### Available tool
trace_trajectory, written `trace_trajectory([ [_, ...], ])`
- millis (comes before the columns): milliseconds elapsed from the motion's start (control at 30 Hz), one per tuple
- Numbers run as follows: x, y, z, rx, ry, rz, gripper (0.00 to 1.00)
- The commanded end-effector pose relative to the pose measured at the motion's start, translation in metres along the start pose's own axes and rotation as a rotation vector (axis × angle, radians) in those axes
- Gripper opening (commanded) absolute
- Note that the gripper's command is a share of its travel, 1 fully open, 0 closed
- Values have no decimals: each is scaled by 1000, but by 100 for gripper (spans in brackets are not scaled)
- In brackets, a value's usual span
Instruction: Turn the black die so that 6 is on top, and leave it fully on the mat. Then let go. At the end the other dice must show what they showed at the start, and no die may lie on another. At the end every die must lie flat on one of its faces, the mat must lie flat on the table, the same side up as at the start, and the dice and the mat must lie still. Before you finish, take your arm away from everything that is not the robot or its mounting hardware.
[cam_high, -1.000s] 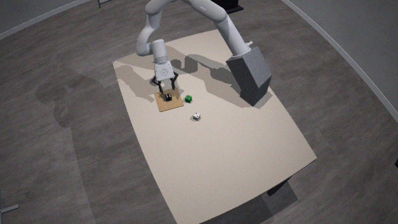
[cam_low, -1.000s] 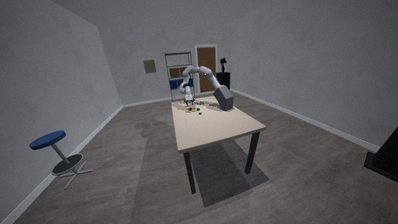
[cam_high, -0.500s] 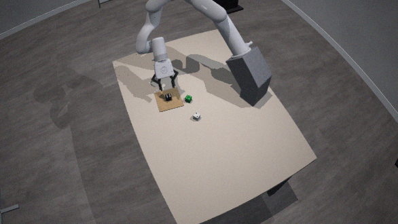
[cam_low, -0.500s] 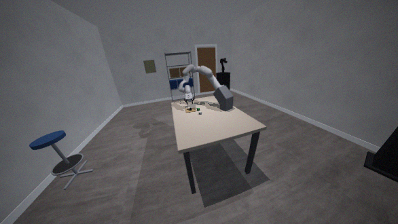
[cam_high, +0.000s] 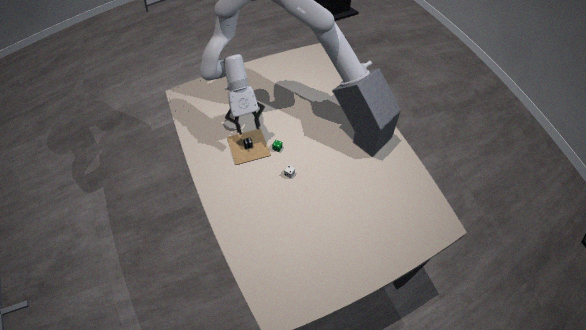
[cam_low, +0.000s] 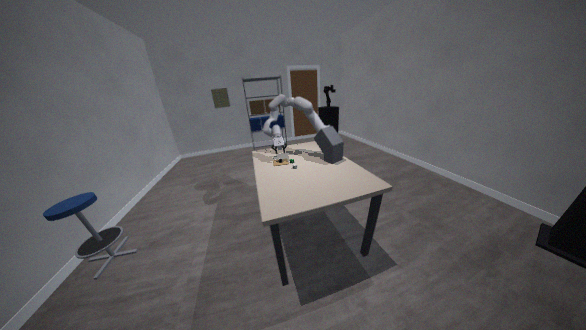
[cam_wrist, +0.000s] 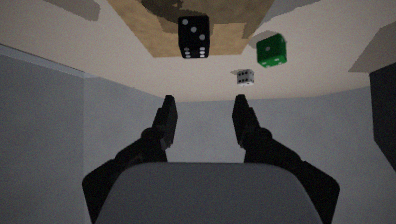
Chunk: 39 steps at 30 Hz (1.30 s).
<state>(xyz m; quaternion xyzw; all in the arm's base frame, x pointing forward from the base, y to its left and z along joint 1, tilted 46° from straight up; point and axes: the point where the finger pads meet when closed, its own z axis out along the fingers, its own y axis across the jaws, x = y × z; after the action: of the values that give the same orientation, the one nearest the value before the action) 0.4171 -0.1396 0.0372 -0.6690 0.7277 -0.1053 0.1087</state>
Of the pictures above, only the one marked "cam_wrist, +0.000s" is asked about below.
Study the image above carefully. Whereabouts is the brown mat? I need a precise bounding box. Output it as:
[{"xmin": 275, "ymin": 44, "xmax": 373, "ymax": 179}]
[{"xmin": 107, "ymin": 0, "xmax": 275, "ymax": 58}]

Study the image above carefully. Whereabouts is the white die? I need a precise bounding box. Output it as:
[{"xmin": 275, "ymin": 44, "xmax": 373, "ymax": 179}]
[{"xmin": 237, "ymin": 70, "xmax": 254, "ymax": 87}]

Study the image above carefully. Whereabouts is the green die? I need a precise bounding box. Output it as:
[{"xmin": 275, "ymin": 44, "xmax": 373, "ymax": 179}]
[{"xmin": 256, "ymin": 34, "xmax": 287, "ymax": 68}]

